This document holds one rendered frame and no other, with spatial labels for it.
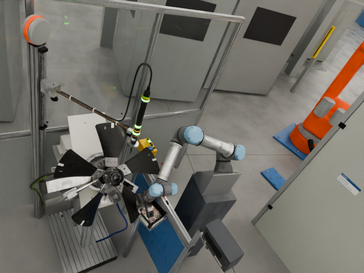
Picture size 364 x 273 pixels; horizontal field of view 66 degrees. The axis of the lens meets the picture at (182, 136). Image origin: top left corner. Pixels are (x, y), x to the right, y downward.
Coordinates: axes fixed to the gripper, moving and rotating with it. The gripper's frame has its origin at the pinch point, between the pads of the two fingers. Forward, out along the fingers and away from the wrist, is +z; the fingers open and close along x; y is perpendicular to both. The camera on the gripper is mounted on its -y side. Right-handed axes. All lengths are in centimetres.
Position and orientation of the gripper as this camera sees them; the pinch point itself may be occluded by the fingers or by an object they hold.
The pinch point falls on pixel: (139, 208)
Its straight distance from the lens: 205.6
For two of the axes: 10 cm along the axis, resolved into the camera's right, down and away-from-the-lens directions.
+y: -4.0, -8.6, 3.2
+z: -4.5, 4.9, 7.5
